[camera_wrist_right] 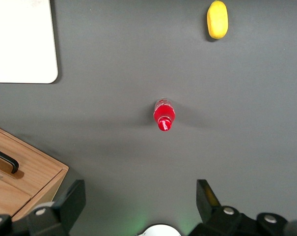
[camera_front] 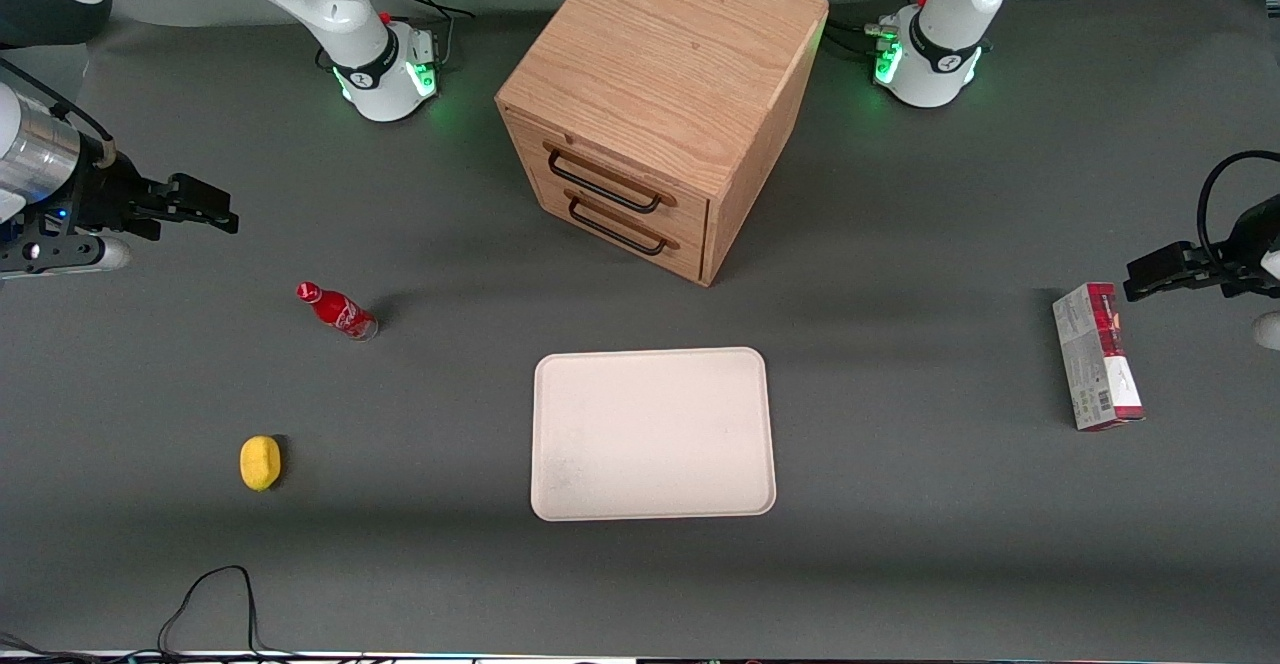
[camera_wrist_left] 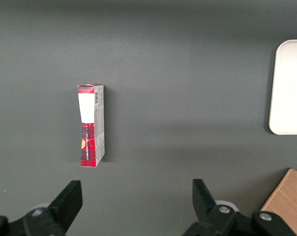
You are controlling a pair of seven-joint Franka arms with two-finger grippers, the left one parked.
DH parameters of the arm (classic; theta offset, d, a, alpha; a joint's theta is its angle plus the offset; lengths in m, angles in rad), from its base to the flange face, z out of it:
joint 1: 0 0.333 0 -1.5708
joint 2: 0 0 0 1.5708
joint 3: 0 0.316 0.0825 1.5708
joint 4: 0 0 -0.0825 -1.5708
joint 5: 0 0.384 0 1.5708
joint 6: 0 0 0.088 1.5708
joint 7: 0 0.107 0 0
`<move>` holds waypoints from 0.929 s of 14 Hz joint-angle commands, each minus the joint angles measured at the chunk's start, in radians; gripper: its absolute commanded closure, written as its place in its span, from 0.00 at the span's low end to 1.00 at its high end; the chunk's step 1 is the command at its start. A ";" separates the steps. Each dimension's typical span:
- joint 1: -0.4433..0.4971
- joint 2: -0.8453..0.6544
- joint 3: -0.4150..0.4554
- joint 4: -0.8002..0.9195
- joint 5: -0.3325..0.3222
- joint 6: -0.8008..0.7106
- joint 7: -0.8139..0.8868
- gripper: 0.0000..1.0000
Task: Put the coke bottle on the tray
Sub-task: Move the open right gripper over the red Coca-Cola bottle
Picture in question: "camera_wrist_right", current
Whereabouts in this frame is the wooden drawer front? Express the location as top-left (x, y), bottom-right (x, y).
top-left (0, 176), bottom-right (32, 218)
top-left (0, 124), bottom-right (65, 197)

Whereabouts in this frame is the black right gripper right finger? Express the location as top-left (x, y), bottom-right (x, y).
top-left (187, 179), bottom-right (297, 236)

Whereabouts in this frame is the red coke bottle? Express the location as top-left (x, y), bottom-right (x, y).
top-left (153, 97), bottom-right (176, 132)

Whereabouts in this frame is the yellow lemon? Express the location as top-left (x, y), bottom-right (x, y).
top-left (207, 0), bottom-right (229, 40)

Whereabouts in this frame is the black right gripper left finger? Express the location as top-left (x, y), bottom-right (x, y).
top-left (0, 179), bottom-right (86, 236)

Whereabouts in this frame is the black drawer handle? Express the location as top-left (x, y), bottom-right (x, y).
top-left (0, 147), bottom-right (20, 175)

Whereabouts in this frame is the white rectangular tray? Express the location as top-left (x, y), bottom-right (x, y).
top-left (0, 0), bottom-right (58, 84)

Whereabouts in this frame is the wooden drawer cabinet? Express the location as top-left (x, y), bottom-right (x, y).
top-left (0, 122), bottom-right (69, 223)

